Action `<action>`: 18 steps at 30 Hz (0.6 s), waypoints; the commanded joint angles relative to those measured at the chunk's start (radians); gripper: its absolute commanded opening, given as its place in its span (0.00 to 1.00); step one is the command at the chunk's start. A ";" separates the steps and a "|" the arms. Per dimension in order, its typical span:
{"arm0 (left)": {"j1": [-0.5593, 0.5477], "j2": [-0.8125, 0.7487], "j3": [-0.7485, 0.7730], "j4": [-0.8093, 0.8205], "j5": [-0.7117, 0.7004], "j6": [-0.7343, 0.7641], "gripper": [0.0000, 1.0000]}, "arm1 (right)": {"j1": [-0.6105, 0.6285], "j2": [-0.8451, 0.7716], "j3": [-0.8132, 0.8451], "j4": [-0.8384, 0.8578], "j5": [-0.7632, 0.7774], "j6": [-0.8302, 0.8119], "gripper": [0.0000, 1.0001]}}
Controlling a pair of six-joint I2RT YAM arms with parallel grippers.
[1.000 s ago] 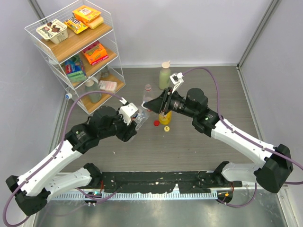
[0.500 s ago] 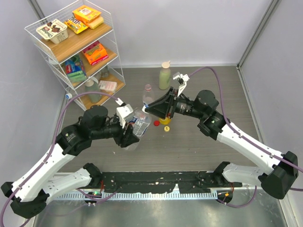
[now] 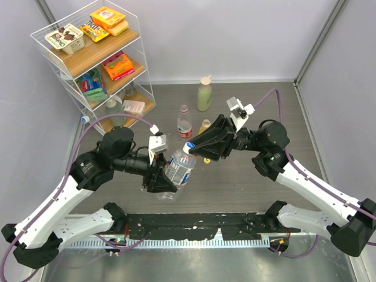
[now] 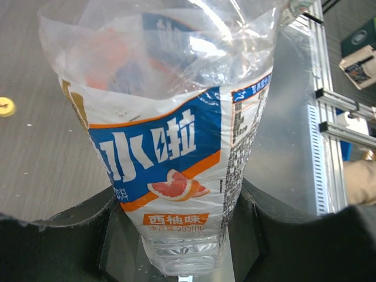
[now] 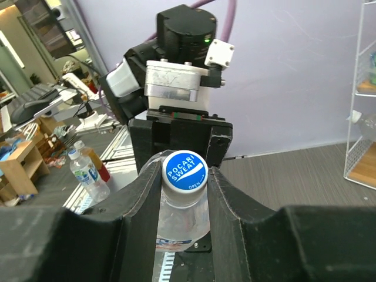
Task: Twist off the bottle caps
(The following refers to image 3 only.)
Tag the green soap dispenser bottle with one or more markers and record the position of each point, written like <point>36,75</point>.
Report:
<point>114,107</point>

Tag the white slotted cable duct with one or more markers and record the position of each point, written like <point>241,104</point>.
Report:
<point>216,242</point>

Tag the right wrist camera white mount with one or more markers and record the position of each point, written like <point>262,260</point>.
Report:
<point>239,113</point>

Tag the orange cracker box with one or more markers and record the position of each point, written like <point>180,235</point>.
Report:
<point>107,17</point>

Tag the clear bottle red label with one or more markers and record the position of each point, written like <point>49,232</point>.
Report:
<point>184,122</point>

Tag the white blue bottle cap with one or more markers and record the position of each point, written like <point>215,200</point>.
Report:
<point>187,146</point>

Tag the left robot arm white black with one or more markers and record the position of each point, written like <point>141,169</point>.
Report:
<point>38,239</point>

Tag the white chocolate pudding cup pack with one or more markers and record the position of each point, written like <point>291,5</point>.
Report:
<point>67,38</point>

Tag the clear bottle white cap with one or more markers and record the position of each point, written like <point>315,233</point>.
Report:
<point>85,119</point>

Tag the pink white small packet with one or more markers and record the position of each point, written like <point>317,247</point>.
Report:
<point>134,107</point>

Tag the orange pink candy box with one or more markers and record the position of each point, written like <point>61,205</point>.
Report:
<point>118,66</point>

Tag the yellow juice bottle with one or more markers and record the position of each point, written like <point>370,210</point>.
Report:
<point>205,125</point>

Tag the blue green sponge pack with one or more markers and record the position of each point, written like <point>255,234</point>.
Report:
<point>93,86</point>

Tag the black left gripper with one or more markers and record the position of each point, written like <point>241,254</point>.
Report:
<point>155,180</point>

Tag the green lotion bottle beige cap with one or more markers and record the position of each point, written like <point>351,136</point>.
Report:
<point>204,95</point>

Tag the white wire shelf rack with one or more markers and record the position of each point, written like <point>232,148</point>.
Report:
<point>92,55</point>

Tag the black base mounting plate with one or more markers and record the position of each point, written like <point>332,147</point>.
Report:
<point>199,226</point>

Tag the yellow sponge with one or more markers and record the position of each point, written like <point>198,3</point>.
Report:
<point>119,28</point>

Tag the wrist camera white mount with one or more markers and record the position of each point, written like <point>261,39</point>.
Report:
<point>158,143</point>
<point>239,113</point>

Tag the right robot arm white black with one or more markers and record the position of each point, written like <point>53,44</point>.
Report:
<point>349,223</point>

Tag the yellow candy bag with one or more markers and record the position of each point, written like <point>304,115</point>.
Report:
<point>94,31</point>

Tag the clear bottle blue white label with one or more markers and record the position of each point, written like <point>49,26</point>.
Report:
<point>178,170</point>

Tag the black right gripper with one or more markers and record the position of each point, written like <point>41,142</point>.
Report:
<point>220,140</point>

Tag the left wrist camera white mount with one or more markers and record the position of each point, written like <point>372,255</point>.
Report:
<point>158,143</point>

